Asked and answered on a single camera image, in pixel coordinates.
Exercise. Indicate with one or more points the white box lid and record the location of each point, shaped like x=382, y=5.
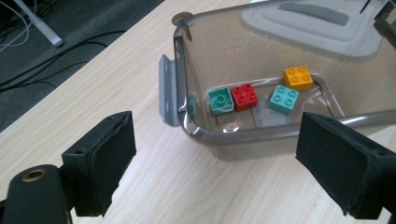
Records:
x=311, y=34

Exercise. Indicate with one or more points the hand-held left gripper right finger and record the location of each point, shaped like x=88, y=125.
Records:
x=342, y=165

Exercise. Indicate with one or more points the white metal desk frame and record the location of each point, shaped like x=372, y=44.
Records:
x=46, y=31

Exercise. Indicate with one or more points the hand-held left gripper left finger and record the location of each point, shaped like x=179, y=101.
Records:
x=102, y=161

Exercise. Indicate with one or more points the transparent brown storage box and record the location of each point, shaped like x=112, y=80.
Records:
x=218, y=56

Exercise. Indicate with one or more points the teal green toy brick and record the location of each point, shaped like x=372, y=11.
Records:
x=221, y=101

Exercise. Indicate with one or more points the red toy brick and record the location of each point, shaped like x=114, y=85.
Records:
x=244, y=97

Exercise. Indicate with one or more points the light turquoise toy brick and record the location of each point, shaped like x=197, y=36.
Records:
x=283, y=99

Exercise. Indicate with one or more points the orange toy brick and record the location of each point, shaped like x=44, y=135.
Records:
x=298, y=77

